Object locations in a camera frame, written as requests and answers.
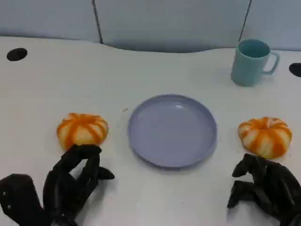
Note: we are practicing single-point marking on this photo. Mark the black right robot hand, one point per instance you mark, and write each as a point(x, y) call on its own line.
point(275, 188)

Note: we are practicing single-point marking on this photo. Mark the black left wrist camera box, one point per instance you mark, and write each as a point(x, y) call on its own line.
point(18, 197)

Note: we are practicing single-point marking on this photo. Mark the lilac plate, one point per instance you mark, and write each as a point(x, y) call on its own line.
point(172, 131)

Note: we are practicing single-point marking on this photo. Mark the pale green mug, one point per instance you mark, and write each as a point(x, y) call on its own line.
point(247, 68)

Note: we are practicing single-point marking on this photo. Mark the orange white toy bread roll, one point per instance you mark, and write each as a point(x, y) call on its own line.
point(82, 129)
point(265, 139)

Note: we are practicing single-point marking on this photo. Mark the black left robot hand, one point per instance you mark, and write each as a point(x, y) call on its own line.
point(63, 188)

